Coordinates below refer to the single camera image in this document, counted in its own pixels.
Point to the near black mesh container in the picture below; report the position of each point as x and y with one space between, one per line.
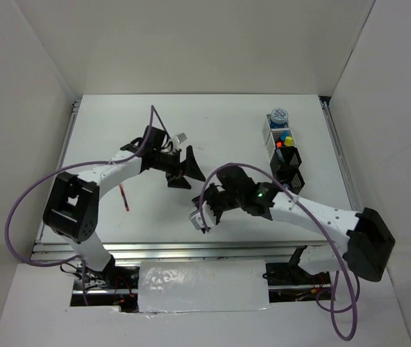
291 176

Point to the blue cleaning gel jar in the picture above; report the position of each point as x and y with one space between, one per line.
279 118

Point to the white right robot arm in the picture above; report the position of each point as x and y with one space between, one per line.
358 241

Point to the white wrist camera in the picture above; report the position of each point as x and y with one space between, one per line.
204 220
178 140

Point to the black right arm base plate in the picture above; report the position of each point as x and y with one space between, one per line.
286 275

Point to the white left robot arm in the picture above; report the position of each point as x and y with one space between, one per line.
72 207

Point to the white foil cover sheet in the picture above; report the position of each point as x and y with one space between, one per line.
206 286

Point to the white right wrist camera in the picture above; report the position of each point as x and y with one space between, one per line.
204 220

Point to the blue highlighter marker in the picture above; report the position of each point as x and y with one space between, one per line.
283 136

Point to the white mesh container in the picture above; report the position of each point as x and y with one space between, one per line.
274 134
271 147

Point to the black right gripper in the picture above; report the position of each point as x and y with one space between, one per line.
207 196

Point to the black mesh container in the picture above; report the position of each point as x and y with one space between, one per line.
291 157
291 176

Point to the aluminium table edge rail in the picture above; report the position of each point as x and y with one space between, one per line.
201 251

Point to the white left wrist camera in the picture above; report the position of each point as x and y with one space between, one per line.
178 140

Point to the yellow highlighter marker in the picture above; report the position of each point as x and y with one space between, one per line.
288 141

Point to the far white mesh container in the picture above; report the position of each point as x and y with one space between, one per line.
274 134

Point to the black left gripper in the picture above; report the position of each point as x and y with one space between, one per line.
188 168

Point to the blue ballpoint pen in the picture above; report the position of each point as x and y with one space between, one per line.
280 155

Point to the red gel pen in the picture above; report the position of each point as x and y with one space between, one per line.
123 195

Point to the far black mesh container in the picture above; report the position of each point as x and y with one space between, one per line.
291 157

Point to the near white mesh container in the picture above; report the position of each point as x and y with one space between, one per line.
271 147

